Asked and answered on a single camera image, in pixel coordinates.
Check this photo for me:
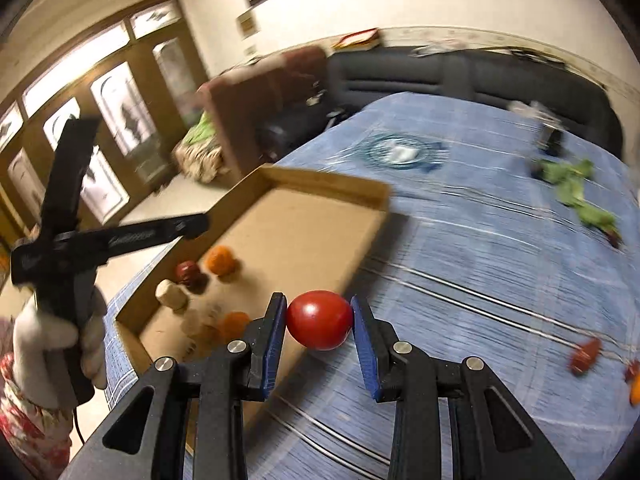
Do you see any orange fruit in box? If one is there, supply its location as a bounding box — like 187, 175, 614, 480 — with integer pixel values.
204, 245, 238, 278

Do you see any white gloved left hand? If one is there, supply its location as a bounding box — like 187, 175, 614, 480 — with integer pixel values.
13, 287, 107, 410

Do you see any blue plaid tablecloth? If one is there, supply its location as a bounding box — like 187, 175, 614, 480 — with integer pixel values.
107, 93, 639, 479

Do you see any beige round rice cake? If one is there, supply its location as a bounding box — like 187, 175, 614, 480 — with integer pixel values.
155, 280, 189, 311

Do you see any dark red jujube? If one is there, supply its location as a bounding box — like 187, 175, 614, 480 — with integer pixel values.
570, 338, 602, 376

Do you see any red flat box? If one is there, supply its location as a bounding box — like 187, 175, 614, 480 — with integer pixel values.
332, 28, 381, 51

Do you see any red tomato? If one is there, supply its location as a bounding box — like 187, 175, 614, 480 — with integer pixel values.
286, 290, 354, 351

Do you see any beige patterned blanket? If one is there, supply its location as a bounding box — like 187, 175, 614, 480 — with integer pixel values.
172, 138, 229, 184

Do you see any green cloth on armchair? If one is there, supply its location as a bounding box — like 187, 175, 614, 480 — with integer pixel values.
182, 112, 216, 145

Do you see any orange tangerine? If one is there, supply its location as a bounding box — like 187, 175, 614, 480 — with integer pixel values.
629, 375, 640, 406

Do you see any brown armchair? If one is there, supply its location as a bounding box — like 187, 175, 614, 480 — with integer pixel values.
198, 44, 328, 182

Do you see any dark red fruit in box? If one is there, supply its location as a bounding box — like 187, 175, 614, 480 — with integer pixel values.
175, 260, 207, 294

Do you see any wooden glass door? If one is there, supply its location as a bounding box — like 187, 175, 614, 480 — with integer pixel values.
1, 0, 206, 258

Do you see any green leafy vegetable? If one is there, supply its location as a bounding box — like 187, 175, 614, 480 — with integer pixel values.
529, 158, 623, 248

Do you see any small black device on table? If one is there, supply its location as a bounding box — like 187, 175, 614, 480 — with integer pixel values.
537, 122, 564, 157

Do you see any shallow cardboard box tray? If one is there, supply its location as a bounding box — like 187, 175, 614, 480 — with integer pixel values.
115, 166, 390, 375

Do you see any black leather sofa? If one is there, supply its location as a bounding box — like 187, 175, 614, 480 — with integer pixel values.
256, 47, 624, 162

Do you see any floral sleeve forearm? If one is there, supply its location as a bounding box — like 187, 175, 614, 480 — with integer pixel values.
1, 352, 73, 479

